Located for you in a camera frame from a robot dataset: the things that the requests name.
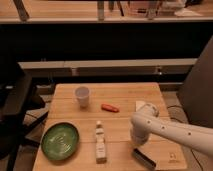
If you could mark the translucent plastic cup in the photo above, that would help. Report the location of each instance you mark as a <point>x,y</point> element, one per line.
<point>82,95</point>

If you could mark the black chair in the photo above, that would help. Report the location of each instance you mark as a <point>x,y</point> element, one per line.
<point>17,96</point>

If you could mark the green ribbed plate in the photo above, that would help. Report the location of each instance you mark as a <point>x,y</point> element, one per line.
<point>60,141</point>

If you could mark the small white bottle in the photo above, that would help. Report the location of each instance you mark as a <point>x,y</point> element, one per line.
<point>101,156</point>

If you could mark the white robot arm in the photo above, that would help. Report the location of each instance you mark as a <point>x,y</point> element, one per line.
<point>145,121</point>

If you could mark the orange carrot toy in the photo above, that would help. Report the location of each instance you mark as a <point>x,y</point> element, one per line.
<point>109,108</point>

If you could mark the black eraser block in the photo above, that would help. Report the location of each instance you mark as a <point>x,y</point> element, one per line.
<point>143,159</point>

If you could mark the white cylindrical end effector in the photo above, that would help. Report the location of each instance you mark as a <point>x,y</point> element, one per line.
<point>137,142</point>

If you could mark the dark grey cabinet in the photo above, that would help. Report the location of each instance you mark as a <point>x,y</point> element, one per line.
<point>196,93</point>

